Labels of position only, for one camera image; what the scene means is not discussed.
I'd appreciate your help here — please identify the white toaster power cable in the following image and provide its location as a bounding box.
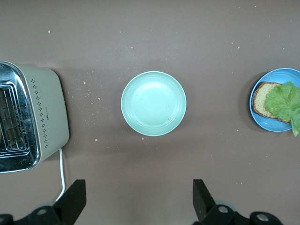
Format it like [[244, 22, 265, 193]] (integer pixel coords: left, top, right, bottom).
[[55, 148, 65, 202]]

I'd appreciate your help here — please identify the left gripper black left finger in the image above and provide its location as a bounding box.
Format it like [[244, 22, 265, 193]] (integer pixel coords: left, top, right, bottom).
[[14, 179, 87, 225]]

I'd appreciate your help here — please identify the beige chrome toaster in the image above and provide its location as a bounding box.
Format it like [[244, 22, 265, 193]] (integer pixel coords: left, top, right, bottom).
[[0, 61, 70, 173]]

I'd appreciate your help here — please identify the brown bread slice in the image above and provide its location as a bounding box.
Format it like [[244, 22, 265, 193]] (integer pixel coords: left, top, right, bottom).
[[252, 81, 293, 124]]

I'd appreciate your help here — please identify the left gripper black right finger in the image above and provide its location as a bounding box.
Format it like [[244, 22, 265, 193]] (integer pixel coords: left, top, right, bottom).
[[193, 179, 249, 225]]

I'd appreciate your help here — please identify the green lettuce leaf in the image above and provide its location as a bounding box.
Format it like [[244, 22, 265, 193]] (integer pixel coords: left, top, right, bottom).
[[264, 81, 300, 137]]

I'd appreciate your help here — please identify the blue round plate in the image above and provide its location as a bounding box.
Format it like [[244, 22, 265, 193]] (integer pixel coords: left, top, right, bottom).
[[249, 67, 300, 133]]

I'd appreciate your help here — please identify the green round plate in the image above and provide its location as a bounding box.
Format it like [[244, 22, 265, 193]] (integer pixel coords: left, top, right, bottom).
[[120, 71, 188, 137]]

